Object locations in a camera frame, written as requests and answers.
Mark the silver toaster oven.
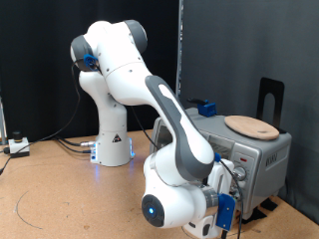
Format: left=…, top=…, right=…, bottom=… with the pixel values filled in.
left=151, top=107, right=293, bottom=221

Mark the metal frame post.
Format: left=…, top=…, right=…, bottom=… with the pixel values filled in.
left=0, top=96, right=8, bottom=146

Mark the white box with black button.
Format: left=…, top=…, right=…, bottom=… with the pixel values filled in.
left=8, top=130, right=31, bottom=158

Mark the silver oven knob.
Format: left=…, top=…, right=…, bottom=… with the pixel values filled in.
left=233, top=165, right=248, bottom=182

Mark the black cable with silver connector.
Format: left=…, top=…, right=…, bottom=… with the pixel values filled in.
left=54, top=135, right=98, bottom=149

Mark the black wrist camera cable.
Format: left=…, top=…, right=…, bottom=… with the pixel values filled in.
left=130, top=106, right=245, bottom=239

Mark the black foam pad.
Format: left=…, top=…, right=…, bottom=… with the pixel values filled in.
left=242, top=208, right=267, bottom=225
left=260, top=197, right=279, bottom=212

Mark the vertical metal pole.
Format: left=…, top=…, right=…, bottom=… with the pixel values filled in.
left=174, top=0, right=185, bottom=101

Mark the grey backdrop curtain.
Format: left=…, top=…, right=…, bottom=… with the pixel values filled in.
left=180, top=0, right=319, bottom=224

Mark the black backdrop curtain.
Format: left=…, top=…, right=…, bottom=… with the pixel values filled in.
left=0, top=0, right=182, bottom=143

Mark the black base cable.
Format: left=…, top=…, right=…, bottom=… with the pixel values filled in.
left=56, top=140, right=93, bottom=154

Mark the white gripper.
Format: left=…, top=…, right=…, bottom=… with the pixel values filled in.
left=182, top=158, right=241, bottom=239

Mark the black metal bookend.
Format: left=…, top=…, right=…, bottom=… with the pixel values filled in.
left=256, top=77, right=287, bottom=134

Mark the long hanging black cable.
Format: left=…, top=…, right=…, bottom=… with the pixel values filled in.
left=0, top=61, right=83, bottom=173

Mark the small wooden cutting board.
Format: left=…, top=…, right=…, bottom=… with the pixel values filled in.
left=223, top=115, right=280, bottom=141

